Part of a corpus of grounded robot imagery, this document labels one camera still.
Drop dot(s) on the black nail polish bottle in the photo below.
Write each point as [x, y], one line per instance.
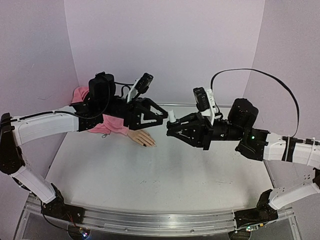
[176, 122]

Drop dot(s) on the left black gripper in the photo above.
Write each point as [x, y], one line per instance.
[134, 114]

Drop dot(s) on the aluminium front rail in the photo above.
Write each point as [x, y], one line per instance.
[91, 223]

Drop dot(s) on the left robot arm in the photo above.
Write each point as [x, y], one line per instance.
[77, 117]

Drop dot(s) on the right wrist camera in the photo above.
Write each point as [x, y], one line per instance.
[206, 104]

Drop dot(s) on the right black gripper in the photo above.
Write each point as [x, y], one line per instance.
[206, 133]

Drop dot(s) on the white nail polish cap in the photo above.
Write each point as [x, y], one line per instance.
[171, 116]

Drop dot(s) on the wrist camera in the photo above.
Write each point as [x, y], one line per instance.
[139, 87]
[206, 104]

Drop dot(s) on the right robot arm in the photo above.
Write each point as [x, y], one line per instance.
[263, 145]

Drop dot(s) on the mannequin hand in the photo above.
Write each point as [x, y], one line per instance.
[142, 138]

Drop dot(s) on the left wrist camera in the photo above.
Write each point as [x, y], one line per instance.
[139, 87]

